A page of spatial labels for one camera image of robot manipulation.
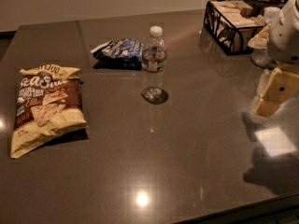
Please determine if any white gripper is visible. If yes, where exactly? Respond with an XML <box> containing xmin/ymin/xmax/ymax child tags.
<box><xmin>248</xmin><ymin>0</ymin><xmax>299</xmax><ymax>117</ymax></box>

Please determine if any clear plastic water bottle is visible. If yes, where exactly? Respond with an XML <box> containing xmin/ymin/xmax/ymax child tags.
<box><xmin>141</xmin><ymin>26</ymin><xmax>167</xmax><ymax>105</ymax></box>

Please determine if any blue chip bag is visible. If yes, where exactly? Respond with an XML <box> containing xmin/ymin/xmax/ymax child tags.
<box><xmin>91</xmin><ymin>38</ymin><xmax>143</xmax><ymax>71</ymax></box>

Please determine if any brown chip bag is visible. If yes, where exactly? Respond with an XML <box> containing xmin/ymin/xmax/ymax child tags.
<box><xmin>10</xmin><ymin>63</ymin><xmax>88</xmax><ymax>159</ymax></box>

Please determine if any clear plastic cup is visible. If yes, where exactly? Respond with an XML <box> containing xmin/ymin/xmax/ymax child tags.
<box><xmin>250</xmin><ymin>7</ymin><xmax>280</xmax><ymax>69</ymax></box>

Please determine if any black wire napkin holder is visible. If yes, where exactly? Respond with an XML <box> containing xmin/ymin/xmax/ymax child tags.
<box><xmin>204</xmin><ymin>0</ymin><xmax>265</xmax><ymax>55</ymax></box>

